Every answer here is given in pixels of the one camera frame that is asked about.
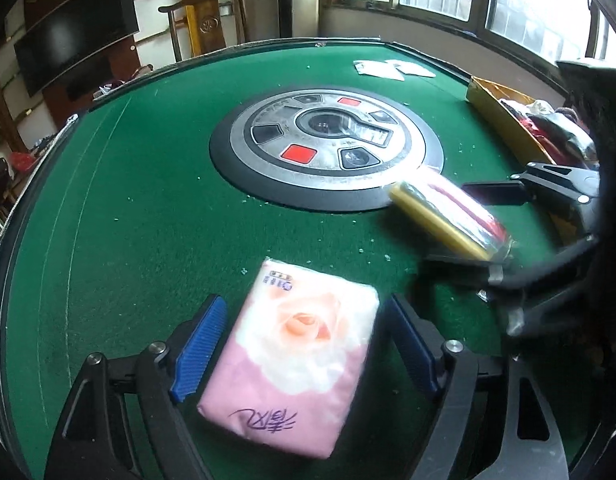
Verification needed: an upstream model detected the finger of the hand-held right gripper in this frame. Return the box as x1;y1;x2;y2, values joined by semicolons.
423;235;601;307
460;160;601;208

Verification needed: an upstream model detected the white packet with red print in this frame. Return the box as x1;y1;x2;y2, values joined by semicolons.
353;60;406;82

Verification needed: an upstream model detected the assorted household clutter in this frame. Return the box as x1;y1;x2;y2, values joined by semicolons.
92;64;155;98

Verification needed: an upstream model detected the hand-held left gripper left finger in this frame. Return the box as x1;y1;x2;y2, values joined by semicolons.
44;294;229;480

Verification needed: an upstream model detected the colourful sponge pack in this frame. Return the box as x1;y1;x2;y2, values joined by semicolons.
389;172;514;263

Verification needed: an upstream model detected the black television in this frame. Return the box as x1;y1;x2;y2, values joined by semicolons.
12;0;141;98

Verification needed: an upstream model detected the round table control panel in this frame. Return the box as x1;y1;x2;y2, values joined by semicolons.
209;86;445;213

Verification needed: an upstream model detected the plain white packet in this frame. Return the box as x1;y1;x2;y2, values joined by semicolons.
388;60;436;78

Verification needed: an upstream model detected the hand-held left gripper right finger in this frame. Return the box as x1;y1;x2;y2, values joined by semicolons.
385;294;571;480

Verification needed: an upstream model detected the yellow wooden board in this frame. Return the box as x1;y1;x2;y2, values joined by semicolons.
180;0;226;56

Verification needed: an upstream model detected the long black package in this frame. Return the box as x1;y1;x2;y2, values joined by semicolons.
530;112;599;166

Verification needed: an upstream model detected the yellow cardboard box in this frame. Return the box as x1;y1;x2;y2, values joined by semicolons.
465;76;601;248

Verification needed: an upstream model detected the pink tissue pack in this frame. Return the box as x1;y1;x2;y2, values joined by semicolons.
197;256;381;460

